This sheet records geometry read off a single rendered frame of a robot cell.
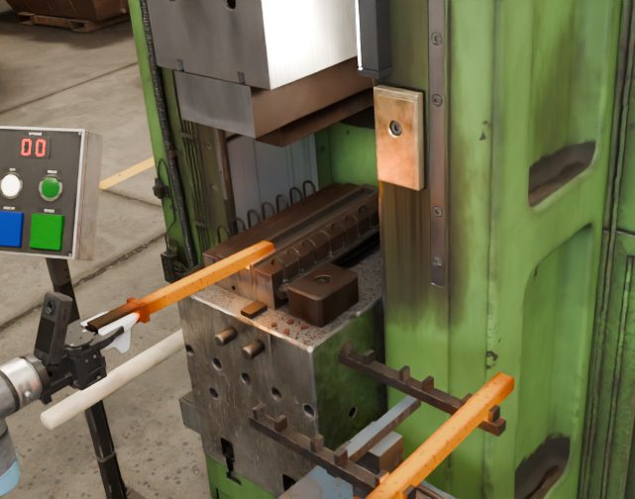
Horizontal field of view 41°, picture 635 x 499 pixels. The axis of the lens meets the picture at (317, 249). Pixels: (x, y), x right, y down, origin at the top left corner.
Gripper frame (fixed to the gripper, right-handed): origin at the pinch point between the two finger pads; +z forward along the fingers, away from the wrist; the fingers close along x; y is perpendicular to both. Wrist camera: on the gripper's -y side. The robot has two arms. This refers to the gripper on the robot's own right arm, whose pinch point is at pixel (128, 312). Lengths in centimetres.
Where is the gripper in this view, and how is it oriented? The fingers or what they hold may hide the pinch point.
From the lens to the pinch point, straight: 153.4
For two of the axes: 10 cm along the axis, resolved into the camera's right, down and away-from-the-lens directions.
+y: 0.7, 8.9, 4.4
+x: 7.5, 2.5, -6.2
